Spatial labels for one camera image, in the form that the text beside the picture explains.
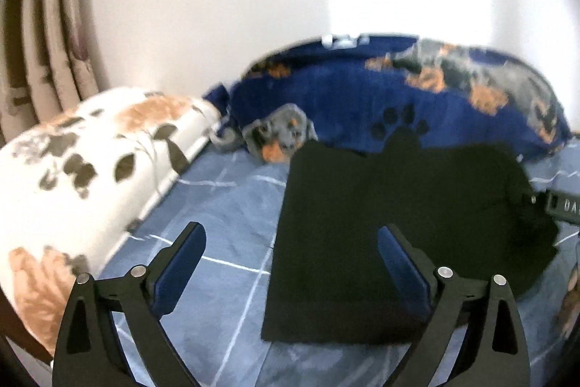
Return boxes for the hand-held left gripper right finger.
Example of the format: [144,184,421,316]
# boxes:
[378,225,530,387]

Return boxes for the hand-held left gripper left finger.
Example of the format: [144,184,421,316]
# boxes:
[52,222,207,387]

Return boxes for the black pants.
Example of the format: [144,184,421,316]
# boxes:
[261,140,559,345]

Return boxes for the navy dog print blanket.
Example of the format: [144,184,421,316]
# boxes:
[202,32,572,165]

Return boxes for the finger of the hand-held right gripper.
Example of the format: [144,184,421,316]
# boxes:
[517,188,549,211]

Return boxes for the white floral pillow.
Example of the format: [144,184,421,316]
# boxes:
[0,87,223,358]

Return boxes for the blue checked bed sheet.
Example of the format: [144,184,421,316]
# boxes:
[97,144,580,387]

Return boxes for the beige floral curtain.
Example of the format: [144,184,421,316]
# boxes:
[0,0,103,147]

